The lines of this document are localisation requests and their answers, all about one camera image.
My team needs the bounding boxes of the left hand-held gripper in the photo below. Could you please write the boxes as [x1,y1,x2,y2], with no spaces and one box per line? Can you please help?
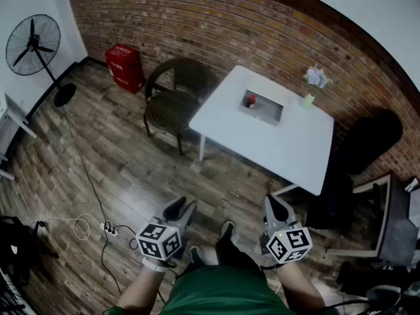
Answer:
[135,196,198,262]

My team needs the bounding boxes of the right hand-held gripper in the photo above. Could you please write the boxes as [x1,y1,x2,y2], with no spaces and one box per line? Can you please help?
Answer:
[261,194,313,264]

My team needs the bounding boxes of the white box with lid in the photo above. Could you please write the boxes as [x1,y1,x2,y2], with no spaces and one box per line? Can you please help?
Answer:
[237,77,285,127]

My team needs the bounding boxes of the person's left forearm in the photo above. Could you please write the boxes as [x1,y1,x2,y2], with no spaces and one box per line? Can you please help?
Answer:
[116,257,167,311]

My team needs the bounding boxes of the person's right forearm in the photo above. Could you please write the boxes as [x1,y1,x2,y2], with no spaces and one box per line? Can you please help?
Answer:
[277,261,327,310]

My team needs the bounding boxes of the red plastic crate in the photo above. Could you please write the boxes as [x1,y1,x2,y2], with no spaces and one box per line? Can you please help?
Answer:
[104,43,145,95]

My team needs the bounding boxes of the person's left shoe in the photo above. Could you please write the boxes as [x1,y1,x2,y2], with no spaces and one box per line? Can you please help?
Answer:
[188,245,203,265]

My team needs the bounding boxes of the person's shoe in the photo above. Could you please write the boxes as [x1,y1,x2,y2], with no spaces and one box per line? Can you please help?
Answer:
[220,220,236,239]
[188,245,203,265]

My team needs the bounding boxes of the person's right shoe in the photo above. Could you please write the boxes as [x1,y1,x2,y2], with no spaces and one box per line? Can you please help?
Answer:
[220,220,236,239]

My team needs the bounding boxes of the person's black trousers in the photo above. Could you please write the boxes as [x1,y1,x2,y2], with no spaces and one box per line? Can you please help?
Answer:
[177,238,268,282]

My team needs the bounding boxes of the white wristband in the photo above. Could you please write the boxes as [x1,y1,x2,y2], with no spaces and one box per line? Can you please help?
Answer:
[141,257,167,272]

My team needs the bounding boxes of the white power strip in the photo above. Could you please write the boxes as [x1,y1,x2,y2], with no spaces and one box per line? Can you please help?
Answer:
[100,221,119,238]

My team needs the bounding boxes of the person's green shirt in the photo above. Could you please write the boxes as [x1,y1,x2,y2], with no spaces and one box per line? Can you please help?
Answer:
[108,264,339,315]

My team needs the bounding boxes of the dark wicker chair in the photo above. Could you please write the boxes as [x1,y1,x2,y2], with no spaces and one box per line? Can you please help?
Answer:
[143,56,219,157]

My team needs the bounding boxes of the dark equipment heap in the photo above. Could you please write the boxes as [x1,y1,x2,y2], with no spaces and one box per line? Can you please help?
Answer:
[336,260,420,315]

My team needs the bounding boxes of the black office chair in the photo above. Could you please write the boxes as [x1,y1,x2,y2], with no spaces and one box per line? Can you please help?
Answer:
[306,109,404,231]

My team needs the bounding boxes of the pale blue flower bunch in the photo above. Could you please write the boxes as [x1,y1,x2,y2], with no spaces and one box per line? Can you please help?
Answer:
[303,64,331,90]

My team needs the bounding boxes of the black tripod stand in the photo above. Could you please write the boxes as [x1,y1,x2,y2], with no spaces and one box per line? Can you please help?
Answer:
[0,215,60,315]

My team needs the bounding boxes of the white metal rack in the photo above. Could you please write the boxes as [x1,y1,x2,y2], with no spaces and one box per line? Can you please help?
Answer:
[0,93,39,182]

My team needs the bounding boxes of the black standing fan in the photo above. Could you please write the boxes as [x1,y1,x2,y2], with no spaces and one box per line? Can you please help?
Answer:
[5,14,77,108]

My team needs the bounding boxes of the black power cable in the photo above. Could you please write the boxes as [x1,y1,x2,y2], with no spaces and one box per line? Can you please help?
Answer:
[100,224,140,297]
[61,106,109,226]

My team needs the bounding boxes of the white coiled cable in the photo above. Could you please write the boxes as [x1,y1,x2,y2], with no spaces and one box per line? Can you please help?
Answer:
[42,213,106,242]

